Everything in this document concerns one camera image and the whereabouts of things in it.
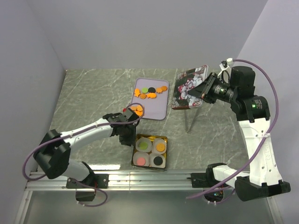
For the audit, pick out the white paper cup back-right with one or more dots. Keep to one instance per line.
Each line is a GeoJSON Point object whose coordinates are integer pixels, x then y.
{"type": "Point", "coordinates": [155, 142]}

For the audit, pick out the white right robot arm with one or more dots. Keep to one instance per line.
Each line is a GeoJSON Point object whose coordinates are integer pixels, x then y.
{"type": "Point", "coordinates": [264, 178]}

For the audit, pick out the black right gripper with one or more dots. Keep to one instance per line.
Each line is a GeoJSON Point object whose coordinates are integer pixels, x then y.
{"type": "Point", "coordinates": [206, 95]}

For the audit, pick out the orange fish cookie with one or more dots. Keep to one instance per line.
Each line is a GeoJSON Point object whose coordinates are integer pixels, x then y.
{"type": "Point", "coordinates": [151, 95]}
{"type": "Point", "coordinates": [137, 93]}
{"type": "Point", "coordinates": [139, 113]}

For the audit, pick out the aluminium side rail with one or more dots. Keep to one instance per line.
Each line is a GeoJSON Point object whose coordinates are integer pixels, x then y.
{"type": "Point", "coordinates": [243, 93]}

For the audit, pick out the metal tongs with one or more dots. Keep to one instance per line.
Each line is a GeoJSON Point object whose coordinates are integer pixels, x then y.
{"type": "Point", "coordinates": [189, 118]}

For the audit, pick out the green round cookie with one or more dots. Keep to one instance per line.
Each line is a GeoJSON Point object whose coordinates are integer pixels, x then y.
{"type": "Point", "coordinates": [143, 146]}
{"type": "Point", "coordinates": [145, 90]}

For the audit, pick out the gold cookie tin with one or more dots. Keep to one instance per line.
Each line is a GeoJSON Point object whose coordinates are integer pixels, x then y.
{"type": "Point", "coordinates": [150, 152]}

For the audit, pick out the orange shell cookie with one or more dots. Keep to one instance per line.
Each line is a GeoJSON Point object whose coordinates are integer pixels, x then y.
{"type": "Point", "coordinates": [164, 88]}

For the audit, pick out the pink round cookie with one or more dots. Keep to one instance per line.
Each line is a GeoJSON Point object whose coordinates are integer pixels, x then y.
{"type": "Point", "coordinates": [141, 161]}

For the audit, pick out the black round cookie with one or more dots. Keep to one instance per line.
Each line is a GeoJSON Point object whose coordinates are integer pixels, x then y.
{"type": "Point", "coordinates": [158, 161]}
{"type": "Point", "coordinates": [151, 90]}

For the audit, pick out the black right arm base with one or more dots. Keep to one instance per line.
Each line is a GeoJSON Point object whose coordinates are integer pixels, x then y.
{"type": "Point", "coordinates": [200, 180]}

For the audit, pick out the orange fish cookie front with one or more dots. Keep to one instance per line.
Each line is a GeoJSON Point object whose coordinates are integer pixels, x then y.
{"type": "Point", "coordinates": [139, 113]}

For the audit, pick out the orange flower cookie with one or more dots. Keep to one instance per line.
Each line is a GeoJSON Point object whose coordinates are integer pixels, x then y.
{"type": "Point", "coordinates": [159, 90]}

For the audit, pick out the orange round waffle cookie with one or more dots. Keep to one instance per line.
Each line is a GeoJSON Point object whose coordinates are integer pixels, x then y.
{"type": "Point", "coordinates": [160, 147]}

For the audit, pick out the lilac serving tray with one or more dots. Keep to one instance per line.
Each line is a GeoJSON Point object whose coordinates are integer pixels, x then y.
{"type": "Point", "coordinates": [155, 108]}

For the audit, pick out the gold tin lid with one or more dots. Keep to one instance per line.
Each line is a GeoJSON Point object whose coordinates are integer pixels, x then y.
{"type": "Point", "coordinates": [184, 82]}

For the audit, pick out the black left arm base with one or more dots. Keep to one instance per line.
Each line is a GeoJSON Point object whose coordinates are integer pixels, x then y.
{"type": "Point", "coordinates": [87, 189]}

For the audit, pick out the orange spiral cookie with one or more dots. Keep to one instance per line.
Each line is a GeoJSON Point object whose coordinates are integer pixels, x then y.
{"type": "Point", "coordinates": [143, 96]}

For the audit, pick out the white paper cup front-left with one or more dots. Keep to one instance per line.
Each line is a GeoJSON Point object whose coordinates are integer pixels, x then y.
{"type": "Point", "coordinates": [141, 154]}

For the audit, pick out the white paper cup back-left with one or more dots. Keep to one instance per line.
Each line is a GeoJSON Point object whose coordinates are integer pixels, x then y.
{"type": "Point", "coordinates": [145, 140]}

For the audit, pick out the aluminium mounting rail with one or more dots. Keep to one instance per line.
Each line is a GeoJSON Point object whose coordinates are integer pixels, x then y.
{"type": "Point", "coordinates": [128, 180]}

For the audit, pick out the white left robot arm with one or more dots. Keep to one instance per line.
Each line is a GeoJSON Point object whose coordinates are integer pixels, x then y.
{"type": "Point", "coordinates": [53, 156]}

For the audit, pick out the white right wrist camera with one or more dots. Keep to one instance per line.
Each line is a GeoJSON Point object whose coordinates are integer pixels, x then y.
{"type": "Point", "coordinates": [225, 65]}

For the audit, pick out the white paper cup front-right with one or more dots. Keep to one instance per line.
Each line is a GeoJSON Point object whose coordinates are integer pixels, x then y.
{"type": "Point", "coordinates": [151, 158]}

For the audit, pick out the orange fish cookie middle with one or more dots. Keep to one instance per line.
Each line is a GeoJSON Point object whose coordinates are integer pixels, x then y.
{"type": "Point", "coordinates": [151, 95]}

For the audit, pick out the orange ridged round cookie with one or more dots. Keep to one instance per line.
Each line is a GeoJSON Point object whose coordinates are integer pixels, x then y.
{"type": "Point", "coordinates": [139, 108]}

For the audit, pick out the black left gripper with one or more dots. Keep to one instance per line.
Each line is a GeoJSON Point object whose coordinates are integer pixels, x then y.
{"type": "Point", "coordinates": [128, 141]}

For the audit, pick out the orange fish cookie left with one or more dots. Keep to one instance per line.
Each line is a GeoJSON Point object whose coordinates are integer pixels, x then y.
{"type": "Point", "coordinates": [137, 93]}

